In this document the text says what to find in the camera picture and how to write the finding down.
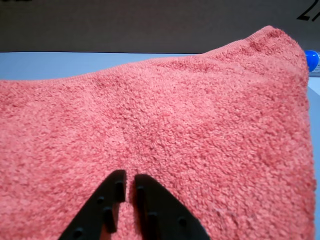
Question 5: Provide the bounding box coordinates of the orange terry towel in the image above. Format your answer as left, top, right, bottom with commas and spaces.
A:
0, 24, 316, 240

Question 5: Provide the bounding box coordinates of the grey table mat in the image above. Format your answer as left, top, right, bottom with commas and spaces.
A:
0, 51, 320, 106

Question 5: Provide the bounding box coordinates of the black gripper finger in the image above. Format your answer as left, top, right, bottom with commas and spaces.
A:
134, 174, 211, 240
58, 169, 127, 240

